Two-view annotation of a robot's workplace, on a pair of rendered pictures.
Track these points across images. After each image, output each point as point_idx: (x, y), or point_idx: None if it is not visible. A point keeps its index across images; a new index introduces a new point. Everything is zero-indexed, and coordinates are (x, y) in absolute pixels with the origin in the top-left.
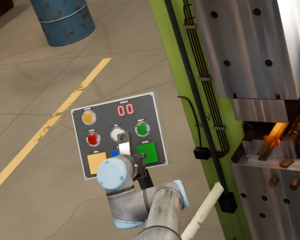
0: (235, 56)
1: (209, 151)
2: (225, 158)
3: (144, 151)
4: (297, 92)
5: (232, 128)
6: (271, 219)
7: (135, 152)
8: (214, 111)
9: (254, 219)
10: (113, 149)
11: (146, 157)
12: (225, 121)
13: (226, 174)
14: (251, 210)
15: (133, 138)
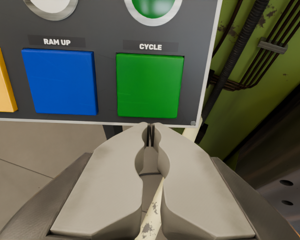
0: None
1: (216, 77)
2: (232, 92)
3: (142, 78)
4: None
5: (297, 54)
6: (298, 210)
7: (109, 73)
8: (291, 8)
9: (264, 197)
10: (30, 46)
11: (145, 100)
12: (295, 35)
13: (216, 107)
14: (274, 193)
15: (111, 21)
